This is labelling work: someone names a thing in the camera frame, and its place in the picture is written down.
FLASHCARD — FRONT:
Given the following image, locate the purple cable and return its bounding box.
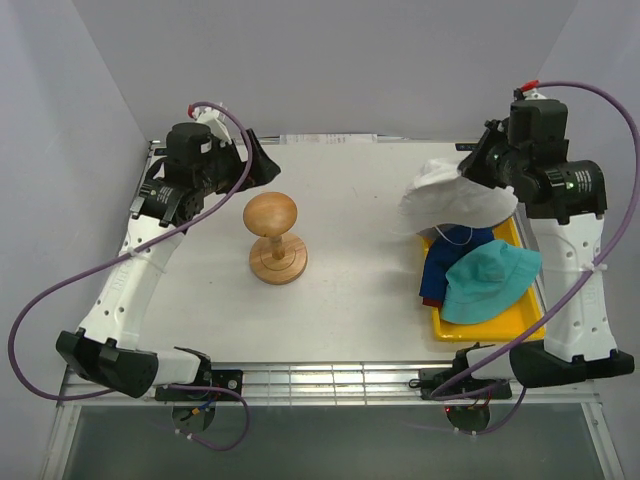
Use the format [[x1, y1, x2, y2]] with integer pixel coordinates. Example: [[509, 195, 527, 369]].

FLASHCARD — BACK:
[[399, 82, 640, 436], [6, 101, 251, 451]]

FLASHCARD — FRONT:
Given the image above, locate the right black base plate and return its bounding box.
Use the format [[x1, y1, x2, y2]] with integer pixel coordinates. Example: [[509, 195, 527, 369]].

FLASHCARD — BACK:
[[408, 368, 512, 400]]

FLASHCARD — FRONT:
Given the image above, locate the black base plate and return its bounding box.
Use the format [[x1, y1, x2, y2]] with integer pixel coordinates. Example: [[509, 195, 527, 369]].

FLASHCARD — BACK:
[[154, 369, 244, 403], [408, 368, 512, 400]]

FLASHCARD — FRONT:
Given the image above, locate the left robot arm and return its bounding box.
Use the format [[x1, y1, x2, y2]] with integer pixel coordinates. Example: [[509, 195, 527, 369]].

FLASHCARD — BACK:
[[56, 122, 280, 400]]

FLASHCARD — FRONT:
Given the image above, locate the white bucket hat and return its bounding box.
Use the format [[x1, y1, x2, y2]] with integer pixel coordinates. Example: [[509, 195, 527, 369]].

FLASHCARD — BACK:
[[397, 157, 518, 234]]

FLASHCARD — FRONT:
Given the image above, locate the wooden hat stand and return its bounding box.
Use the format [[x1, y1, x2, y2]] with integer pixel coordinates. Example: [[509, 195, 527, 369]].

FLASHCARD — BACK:
[[243, 192, 308, 285]]

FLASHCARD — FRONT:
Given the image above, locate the yellow plastic tray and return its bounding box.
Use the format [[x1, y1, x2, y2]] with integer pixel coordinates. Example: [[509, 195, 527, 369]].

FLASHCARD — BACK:
[[428, 217, 542, 343]]

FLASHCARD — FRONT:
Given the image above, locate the aluminium front rail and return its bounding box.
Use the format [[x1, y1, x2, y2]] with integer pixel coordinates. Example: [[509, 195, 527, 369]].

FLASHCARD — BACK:
[[61, 362, 600, 407]]

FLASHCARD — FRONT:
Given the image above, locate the blue bucket hat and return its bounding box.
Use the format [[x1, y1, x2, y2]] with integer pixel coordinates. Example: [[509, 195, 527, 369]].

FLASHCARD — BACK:
[[419, 225, 495, 304]]

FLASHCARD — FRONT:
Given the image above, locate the teal bucket hat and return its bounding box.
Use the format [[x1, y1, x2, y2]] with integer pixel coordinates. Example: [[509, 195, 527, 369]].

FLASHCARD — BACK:
[[440, 240, 542, 325]]

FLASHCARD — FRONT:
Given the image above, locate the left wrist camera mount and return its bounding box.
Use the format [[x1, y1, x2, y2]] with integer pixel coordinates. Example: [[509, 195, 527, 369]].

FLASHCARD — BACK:
[[187, 101, 232, 146]]

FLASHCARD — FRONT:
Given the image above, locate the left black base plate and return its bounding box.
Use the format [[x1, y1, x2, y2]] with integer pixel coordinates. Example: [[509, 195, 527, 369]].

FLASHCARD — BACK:
[[154, 369, 244, 403]]

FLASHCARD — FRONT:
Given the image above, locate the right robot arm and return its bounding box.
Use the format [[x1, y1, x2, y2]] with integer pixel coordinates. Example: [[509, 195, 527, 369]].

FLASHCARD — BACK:
[[451, 94, 635, 397]]

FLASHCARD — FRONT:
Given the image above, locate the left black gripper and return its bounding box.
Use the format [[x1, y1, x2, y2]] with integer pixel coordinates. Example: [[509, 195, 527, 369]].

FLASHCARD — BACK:
[[195, 129, 280, 197]]

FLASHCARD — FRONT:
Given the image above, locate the dark red hat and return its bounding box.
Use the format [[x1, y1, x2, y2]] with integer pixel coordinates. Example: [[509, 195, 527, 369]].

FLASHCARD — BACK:
[[422, 297, 442, 309]]

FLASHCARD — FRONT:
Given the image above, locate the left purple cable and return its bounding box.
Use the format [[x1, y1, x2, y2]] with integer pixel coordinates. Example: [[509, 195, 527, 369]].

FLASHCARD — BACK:
[[6, 101, 251, 451]]

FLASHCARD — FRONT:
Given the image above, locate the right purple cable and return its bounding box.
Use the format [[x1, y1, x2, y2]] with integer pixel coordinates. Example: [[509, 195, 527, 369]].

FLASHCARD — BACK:
[[399, 82, 640, 436]]

